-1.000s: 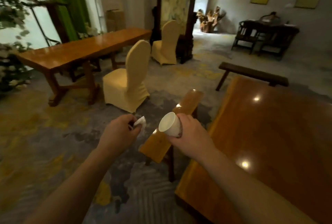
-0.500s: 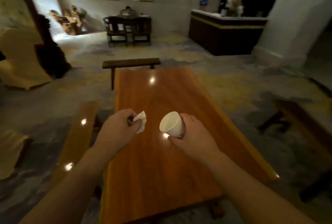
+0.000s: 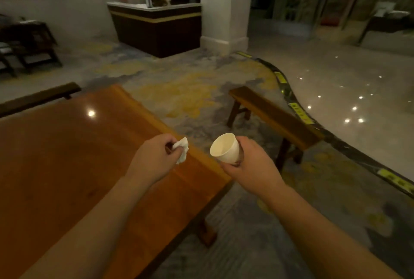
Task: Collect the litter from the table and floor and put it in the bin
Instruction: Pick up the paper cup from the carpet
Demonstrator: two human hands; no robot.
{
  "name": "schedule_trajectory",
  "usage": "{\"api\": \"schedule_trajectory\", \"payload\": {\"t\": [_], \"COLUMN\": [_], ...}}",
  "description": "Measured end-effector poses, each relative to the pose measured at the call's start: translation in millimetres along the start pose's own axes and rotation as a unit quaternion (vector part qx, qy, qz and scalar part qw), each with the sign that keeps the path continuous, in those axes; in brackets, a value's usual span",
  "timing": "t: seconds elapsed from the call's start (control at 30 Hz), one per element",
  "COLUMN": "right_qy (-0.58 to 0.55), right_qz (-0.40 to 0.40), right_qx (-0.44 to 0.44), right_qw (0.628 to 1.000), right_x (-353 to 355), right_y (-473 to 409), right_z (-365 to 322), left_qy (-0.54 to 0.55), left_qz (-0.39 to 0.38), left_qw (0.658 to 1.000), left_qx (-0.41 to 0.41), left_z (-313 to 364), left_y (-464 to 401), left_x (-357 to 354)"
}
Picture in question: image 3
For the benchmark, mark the person's right thumb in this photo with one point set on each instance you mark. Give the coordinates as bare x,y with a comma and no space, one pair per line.
231,166

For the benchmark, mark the person's left fingers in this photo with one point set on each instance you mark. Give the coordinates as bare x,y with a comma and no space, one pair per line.
173,141

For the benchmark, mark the dark wooden chair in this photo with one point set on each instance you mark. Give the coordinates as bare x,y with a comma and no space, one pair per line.
30,46

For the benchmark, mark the black yellow floor strip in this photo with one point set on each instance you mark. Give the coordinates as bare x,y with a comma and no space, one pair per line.
326,120

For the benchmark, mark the orange wooden table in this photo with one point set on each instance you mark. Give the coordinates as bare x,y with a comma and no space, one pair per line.
81,172

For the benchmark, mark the person's left hand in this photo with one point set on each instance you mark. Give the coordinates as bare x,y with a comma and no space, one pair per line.
152,159

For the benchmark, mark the patterned grey yellow carpet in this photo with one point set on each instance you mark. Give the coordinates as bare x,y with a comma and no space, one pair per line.
233,146

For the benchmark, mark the brown wooden bench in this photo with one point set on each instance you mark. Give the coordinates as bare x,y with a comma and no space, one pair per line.
275,117

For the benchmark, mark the white square pillar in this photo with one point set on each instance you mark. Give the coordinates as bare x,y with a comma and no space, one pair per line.
226,7

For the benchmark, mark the white paper cup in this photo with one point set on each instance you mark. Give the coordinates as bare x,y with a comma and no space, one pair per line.
225,149

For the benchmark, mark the person's right hand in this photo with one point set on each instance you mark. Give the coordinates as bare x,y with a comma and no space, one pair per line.
255,169

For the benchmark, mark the white tissue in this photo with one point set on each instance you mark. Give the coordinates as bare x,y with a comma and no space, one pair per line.
181,152

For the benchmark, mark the dark wooden bench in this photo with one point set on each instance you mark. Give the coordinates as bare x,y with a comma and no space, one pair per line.
35,97

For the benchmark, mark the person's left forearm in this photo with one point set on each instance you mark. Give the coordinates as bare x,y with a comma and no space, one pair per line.
87,233

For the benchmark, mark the dark reception counter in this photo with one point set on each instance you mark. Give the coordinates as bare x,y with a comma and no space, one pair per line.
158,28

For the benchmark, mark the dark low table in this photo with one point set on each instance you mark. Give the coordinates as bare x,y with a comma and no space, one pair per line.
386,25

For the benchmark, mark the person's right forearm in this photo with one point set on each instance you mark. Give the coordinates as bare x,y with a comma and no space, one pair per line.
323,240

